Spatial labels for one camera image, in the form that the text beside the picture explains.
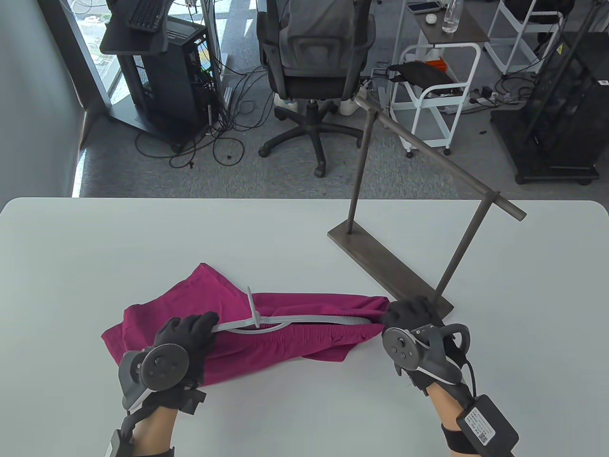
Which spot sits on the person's left hand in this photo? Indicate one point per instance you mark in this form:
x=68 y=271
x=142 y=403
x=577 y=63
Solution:
x=185 y=328

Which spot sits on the person's right hand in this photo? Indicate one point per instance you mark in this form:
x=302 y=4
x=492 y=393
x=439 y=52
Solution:
x=409 y=309

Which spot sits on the grey plastic hanger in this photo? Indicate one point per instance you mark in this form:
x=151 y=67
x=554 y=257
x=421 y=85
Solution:
x=323 y=318

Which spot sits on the magenta shorts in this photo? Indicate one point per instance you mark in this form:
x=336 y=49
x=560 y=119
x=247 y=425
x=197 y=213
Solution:
x=285 y=342

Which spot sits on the person's left forearm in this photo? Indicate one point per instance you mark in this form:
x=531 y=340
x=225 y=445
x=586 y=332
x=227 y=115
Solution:
x=152 y=428

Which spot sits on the person's right forearm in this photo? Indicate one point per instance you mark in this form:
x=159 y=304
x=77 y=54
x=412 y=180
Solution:
x=442 y=404

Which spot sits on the grey right hand controller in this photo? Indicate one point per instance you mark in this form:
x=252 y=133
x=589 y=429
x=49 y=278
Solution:
x=399 y=345

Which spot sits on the grey hand controller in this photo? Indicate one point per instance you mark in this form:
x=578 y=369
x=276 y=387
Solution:
x=164 y=366
x=399 y=345

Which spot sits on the dark metal hanging rack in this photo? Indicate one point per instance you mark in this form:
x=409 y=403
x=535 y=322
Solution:
x=390 y=272

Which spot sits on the grey left hand controller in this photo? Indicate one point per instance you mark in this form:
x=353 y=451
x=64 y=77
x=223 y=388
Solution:
x=164 y=366

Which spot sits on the black left wrist battery box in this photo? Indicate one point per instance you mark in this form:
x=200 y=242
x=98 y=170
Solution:
x=119 y=445

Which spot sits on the black wrist battery box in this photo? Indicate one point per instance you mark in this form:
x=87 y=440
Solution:
x=119 y=445
x=485 y=423

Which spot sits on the black right wrist battery box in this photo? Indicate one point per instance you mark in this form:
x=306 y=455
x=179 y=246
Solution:
x=485 y=423

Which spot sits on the white power strip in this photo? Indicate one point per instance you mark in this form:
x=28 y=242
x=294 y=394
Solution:
x=483 y=95

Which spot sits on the black bag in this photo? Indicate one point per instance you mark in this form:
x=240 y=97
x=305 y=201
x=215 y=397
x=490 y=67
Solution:
x=423 y=74

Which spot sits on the black computer tower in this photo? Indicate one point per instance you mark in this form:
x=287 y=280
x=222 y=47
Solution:
x=181 y=85

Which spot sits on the black mesh office chair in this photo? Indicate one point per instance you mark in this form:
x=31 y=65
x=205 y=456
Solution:
x=309 y=88

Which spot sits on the orange box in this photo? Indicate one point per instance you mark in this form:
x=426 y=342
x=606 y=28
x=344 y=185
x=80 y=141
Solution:
x=437 y=63

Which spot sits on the white rolling cart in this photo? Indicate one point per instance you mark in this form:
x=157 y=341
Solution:
x=447 y=45

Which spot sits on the brown side table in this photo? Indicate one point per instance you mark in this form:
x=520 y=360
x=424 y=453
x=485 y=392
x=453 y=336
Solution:
x=466 y=28

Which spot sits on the small white round object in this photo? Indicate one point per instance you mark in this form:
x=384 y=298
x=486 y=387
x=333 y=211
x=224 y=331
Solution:
x=431 y=19

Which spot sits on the black monitor stand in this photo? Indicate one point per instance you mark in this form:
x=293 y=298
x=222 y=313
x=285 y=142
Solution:
x=123 y=43

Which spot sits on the clear water bottle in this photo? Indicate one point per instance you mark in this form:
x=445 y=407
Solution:
x=451 y=19

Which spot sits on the blue smartphone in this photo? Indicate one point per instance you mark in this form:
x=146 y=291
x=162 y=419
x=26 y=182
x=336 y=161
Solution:
x=424 y=6

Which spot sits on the black keyboard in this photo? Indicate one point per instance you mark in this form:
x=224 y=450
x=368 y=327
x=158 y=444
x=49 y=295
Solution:
x=145 y=14

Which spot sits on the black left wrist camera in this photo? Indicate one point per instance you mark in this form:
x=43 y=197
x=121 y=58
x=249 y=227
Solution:
x=192 y=400

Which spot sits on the white metal post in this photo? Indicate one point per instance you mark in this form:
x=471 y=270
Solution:
x=211 y=28

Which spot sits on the white frame rack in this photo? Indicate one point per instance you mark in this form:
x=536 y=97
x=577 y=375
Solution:
x=542 y=20

